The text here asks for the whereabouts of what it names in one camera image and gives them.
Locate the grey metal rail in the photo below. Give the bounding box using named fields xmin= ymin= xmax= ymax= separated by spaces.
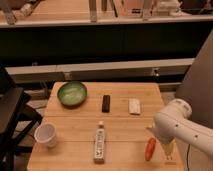
xmin=6 ymin=58 xmax=194 ymax=83

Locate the black rectangular block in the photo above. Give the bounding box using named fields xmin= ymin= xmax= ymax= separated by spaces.
xmin=102 ymin=95 xmax=110 ymax=113

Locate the black side table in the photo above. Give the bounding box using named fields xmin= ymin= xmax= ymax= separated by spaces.
xmin=0 ymin=64 xmax=42 ymax=171

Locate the white sauce bottle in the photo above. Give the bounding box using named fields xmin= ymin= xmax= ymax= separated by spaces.
xmin=94 ymin=121 xmax=106 ymax=164

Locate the grey panel board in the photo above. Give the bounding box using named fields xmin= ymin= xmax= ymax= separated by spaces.
xmin=175 ymin=30 xmax=213 ymax=129

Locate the green ceramic bowl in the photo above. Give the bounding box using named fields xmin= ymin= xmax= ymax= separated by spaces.
xmin=57 ymin=81 xmax=87 ymax=107

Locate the red orange pepper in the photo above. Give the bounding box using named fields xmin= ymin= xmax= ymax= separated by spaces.
xmin=145 ymin=138 xmax=156 ymax=161

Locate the white paper cup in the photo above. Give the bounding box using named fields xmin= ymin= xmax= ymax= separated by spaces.
xmin=34 ymin=123 xmax=57 ymax=148

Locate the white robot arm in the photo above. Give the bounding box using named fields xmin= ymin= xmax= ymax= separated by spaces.
xmin=147 ymin=98 xmax=213 ymax=158

